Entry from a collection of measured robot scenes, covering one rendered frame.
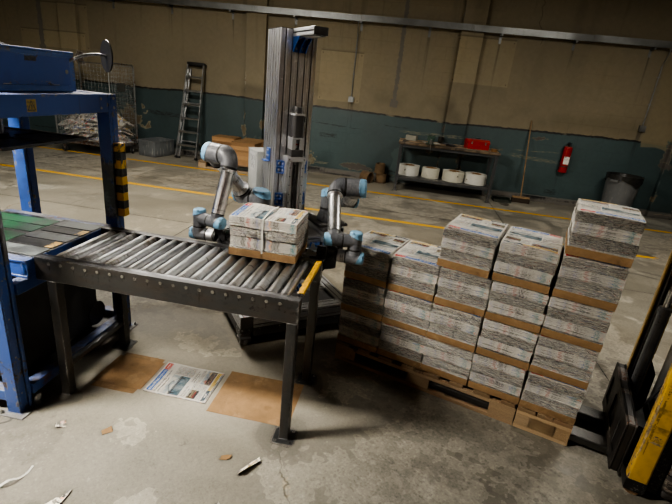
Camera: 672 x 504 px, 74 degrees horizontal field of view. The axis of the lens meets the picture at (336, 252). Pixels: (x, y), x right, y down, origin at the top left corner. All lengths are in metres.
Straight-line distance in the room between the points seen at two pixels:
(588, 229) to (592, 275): 0.23
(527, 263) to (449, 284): 0.43
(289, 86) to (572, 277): 2.02
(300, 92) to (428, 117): 6.19
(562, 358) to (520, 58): 7.25
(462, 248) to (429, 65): 6.86
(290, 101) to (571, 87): 7.09
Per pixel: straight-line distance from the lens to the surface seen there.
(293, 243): 2.36
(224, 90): 9.89
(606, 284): 2.51
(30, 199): 3.48
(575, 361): 2.68
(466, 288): 2.59
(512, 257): 2.50
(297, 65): 3.12
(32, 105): 2.57
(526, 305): 2.57
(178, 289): 2.23
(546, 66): 9.40
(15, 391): 2.82
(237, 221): 2.43
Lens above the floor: 1.73
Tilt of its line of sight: 20 degrees down
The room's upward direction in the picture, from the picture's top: 6 degrees clockwise
